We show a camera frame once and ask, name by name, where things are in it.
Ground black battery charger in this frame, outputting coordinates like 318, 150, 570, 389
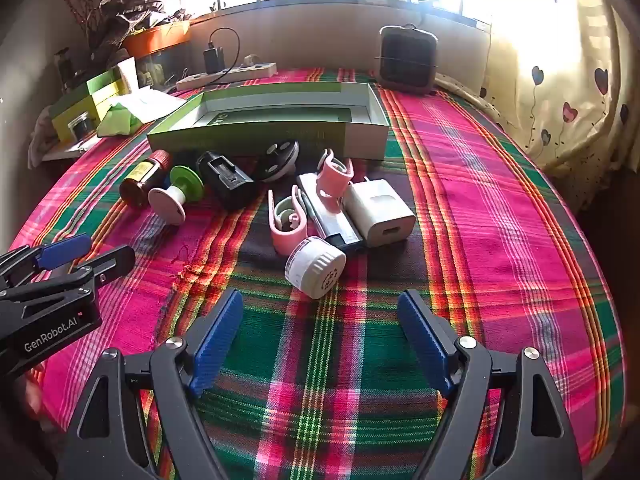
195, 150, 260, 212

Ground white round jar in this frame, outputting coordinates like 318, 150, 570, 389
284, 235, 347, 301

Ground white USB wall charger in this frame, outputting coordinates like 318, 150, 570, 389
343, 178, 417, 249

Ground white marker pen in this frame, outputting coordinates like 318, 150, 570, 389
297, 172, 332, 233

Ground brown crumpled cloth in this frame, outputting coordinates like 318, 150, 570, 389
99, 0, 174, 37

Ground black round disc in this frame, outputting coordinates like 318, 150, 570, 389
256, 138, 301, 183

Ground blue USB tester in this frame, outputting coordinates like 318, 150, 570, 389
316, 201, 364, 257

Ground black adapter cable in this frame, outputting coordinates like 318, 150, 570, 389
209, 27, 242, 81

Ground person's left hand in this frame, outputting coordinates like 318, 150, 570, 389
21, 371, 47, 412

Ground green tissue pack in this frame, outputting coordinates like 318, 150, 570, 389
97, 102, 146, 137

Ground green and white spool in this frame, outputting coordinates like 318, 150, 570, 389
148, 165, 205, 226

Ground grey space heater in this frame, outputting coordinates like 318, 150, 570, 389
375, 23, 439, 95

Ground pink clip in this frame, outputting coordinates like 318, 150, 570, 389
268, 184, 321, 256
317, 148, 355, 211

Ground red pill bottle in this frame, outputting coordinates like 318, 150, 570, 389
119, 150, 174, 209

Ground green and white cardboard box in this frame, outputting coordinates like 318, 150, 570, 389
146, 81, 390, 161

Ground plaid blanket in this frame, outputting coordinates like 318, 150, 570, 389
10, 66, 629, 480

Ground white paper sheet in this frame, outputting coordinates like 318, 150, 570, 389
107, 87, 189, 124

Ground white tube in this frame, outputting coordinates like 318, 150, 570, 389
116, 57, 139, 94

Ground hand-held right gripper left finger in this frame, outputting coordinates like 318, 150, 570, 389
57, 289, 244, 480

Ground green and yellow boxes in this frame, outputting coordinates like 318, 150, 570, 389
49, 70, 132, 142

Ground small dark jar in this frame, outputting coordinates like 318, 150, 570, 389
69, 114, 99, 142

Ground white power strip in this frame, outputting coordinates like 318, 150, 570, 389
175, 62, 278, 92

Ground heart print curtain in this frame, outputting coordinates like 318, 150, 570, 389
487, 0, 632, 213

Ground orange plastic tray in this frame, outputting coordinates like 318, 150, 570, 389
122, 20, 192, 57

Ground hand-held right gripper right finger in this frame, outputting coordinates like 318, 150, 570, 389
397, 289, 583, 480

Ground dried red branches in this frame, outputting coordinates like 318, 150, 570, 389
54, 0, 103, 48

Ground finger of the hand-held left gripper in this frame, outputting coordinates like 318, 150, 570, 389
0, 245, 136, 312
0, 232, 93, 291

